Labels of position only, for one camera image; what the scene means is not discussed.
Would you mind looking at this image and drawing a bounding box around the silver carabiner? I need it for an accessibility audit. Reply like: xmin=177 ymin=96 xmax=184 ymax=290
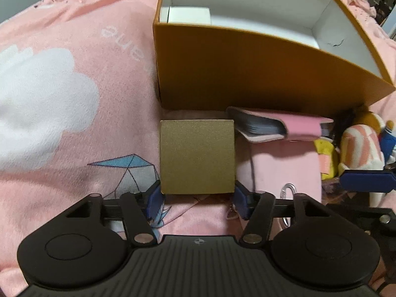
xmin=280 ymin=182 xmax=298 ymax=227

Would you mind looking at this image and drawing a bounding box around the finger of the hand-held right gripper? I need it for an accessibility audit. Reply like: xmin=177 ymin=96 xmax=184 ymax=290
xmin=325 ymin=203 xmax=396 ymax=234
xmin=340 ymin=165 xmax=396 ymax=195

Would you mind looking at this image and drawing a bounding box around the small white box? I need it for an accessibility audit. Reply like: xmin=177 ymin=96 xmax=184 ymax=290
xmin=160 ymin=6 xmax=212 ymax=25

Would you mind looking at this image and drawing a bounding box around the calico cat plush toy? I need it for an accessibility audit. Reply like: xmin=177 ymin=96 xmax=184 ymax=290
xmin=353 ymin=111 xmax=396 ymax=169

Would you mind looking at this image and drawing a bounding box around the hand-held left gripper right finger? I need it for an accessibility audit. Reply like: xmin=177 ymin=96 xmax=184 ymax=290
xmin=233 ymin=181 xmax=333 ymax=248

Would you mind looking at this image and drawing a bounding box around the pink striped plush toy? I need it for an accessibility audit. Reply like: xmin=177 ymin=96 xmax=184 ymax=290
xmin=339 ymin=124 xmax=386 ymax=177

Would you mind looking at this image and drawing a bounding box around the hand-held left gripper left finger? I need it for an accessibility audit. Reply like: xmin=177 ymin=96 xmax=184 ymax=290
xmin=64 ymin=181 xmax=165 ymax=248

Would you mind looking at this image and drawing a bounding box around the orange cardboard box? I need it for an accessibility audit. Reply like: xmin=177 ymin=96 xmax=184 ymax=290
xmin=152 ymin=0 xmax=396 ymax=116

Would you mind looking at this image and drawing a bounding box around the gold square box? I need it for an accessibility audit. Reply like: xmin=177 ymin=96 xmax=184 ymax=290
xmin=159 ymin=119 xmax=236 ymax=195

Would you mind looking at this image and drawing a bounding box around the yellow round case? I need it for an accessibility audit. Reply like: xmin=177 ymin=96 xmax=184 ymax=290
xmin=314 ymin=139 xmax=341 ymax=180

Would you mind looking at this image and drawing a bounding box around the pink pouch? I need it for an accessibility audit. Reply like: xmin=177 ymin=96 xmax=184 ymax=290
xmin=247 ymin=141 xmax=324 ymax=205

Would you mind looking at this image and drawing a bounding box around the pink printed blanket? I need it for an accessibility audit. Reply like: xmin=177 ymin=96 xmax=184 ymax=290
xmin=0 ymin=0 xmax=396 ymax=285

